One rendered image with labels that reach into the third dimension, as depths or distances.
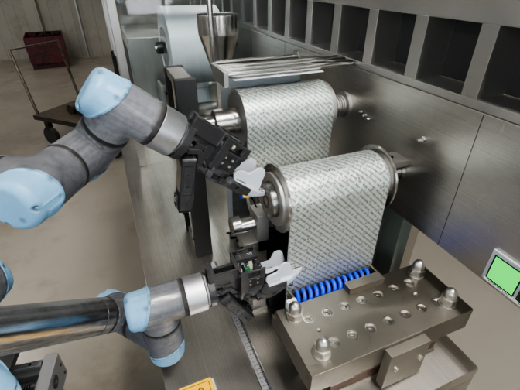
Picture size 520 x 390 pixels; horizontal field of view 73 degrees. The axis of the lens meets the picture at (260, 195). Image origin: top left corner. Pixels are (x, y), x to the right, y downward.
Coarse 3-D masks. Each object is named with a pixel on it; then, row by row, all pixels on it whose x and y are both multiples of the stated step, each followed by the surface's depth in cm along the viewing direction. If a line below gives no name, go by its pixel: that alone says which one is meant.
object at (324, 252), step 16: (336, 224) 75; (352, 224) 77; (368, 224) 79; (304, 240) 74; (320, 240) 76; (336, 240) 78; (352, 240) 80; (368, 240) 82; (288, 256) 75; (304, 256) 76; (320, 256) 79; (336, 256) 81; (352, 256) 83; (368, 256) 86; (304, 272) 79; (320, 272) 82; (336, 272) 84; (288, 288) 80; (304, 288) 82
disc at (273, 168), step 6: (264, 168) 75; (270, 168) 72; (276, 168) 69; (276, 174) 70; (282, 174) 68; (282, 180) 67; (282, 186) 68; (288, 192) 66; (288, 198) 67; (288, 204) 67; (288, 210) 68; (288, 216) 68; (288, 222) 69; (276, 228) 76; (282, 228) 72; (288, 228) 70
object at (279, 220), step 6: (270, 174) 71; (264, 180) 75; (270, 180) 71; (276, 180) 69; (390, 180) 76; (276, 186) 69; (276, 192) 69; (282, 192) 68; (282, 198) 68; (282, 204) 68; (282, 210) 68; (282, 216) 69; (276, 222) 73; (282, 222) 70
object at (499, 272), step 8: (496, 264) 64; (504, 264) 63; (488, 272) 66; (496, 272) 65; (504, 272) 63; (512, 272) 62; (496, 280) 65; (504, 280) 64; (512, 280) 62; (504, 288) 64; (512, 288) 62
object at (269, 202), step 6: (264, 186) 72; (270, 186) 70; (270, 192) 69; (264, 198) 73; (270, 198) 70; (276, 198) 70; (264, 204) 74; (270, 204) 70; (276, 204) 70; (264, 210) 75; (270, 210) 71; (276, 210) 70; (270, 216) 72; (276, 216) 72
